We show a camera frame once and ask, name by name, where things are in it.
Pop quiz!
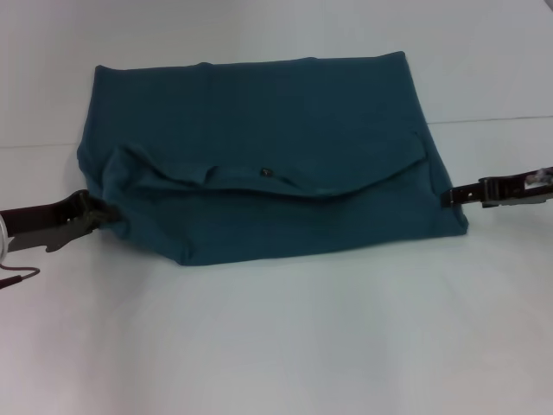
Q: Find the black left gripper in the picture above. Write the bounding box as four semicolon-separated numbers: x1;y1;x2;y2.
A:
0;190;123;254

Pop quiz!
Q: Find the left gripper cable with plug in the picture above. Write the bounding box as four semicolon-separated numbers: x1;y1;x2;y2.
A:
0;261;42;290

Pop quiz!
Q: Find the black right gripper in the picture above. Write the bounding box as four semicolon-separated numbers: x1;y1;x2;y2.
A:
440;166;553;209

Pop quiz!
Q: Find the teal blue FREE! t-shirt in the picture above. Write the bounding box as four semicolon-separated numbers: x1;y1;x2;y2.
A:
75;50;470;267

